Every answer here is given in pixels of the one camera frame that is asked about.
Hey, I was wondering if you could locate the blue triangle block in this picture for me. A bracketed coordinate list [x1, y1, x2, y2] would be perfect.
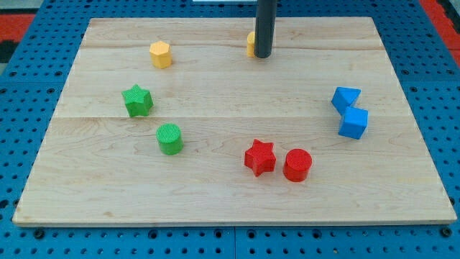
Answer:
[331, 86, 361, 115]

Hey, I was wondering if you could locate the wooden board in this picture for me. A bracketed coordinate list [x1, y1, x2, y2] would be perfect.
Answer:
[13, 17, 456, 227]

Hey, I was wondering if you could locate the blue cube block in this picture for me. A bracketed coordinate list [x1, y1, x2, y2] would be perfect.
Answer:
[338, 106, 369, 140]

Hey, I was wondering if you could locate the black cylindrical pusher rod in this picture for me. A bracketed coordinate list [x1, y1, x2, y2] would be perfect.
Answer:
[254, 0, 277, 58]

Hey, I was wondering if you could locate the red cylinder block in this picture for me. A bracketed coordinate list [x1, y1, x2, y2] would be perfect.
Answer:
[282, 148, 313, 182]

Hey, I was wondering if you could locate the yellow block behind rod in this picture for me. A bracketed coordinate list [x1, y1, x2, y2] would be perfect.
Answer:
[247, 31, 255, 58]

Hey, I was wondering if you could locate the yellow hexagon block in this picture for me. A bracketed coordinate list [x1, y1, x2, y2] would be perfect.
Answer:
[149, 41, 172, 69]

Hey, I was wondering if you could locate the green cylinder block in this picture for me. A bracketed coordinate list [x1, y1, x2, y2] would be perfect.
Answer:
[156, 123, 183, 155]

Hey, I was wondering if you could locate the red star block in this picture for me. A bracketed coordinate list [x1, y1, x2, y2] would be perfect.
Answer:
[244, 139, 276, 177]

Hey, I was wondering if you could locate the green star block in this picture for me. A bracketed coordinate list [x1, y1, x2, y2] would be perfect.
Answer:
[121, 84, 154, 117]

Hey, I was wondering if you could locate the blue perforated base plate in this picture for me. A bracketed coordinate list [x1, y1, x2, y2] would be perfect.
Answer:
[1, 0, 459, 258]

